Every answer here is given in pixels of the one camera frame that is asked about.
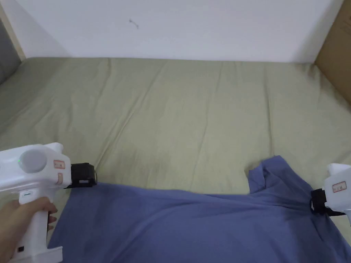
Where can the bed with pale green sheet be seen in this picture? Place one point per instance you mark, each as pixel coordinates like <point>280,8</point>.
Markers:
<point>170,115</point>

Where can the brown cardboard carton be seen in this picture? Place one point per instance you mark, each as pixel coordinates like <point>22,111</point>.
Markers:
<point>336,49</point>

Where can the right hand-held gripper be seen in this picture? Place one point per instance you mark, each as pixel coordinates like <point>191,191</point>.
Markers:
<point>338,189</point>

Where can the blue shirt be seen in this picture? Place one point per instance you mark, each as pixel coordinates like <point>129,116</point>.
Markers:
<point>192,224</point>

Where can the person's left hand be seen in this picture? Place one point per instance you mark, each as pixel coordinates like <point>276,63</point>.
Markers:
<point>12,222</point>

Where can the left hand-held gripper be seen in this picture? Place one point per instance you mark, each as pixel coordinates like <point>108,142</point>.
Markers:
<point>38,169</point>

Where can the grey padded headboard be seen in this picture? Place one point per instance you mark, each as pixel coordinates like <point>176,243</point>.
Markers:
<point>6,54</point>

